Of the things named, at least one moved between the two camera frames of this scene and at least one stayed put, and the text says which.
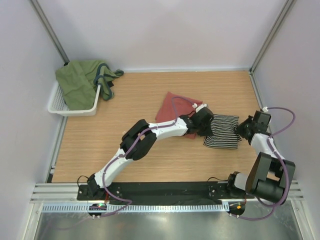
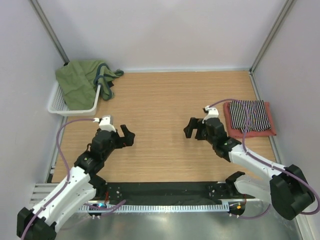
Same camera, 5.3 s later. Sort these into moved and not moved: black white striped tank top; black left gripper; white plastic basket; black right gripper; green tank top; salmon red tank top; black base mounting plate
Moved: black white striped tank top; salmon red tank top; black left gripper; black right gripper
Not moved: green tank top; white plastic basket; black base mounting plate
